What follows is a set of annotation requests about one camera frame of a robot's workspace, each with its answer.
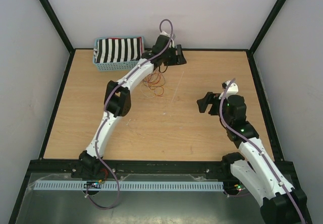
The black enclosure frame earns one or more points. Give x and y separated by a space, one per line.
286 167

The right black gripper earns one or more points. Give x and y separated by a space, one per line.
213 98

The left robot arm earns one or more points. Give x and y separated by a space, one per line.
117 101

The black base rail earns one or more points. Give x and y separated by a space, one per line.
208 169

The light blue plastic basket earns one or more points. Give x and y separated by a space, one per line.
117 66

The white zip tie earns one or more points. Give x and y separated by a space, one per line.
177 86

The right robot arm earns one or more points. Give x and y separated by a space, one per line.
278 199

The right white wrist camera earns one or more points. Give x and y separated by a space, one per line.
231 88

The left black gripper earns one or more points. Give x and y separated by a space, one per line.
177 59

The light blue slotted cable duct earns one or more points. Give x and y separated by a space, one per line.
129 186

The black white striped cloth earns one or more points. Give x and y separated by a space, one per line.
102 50

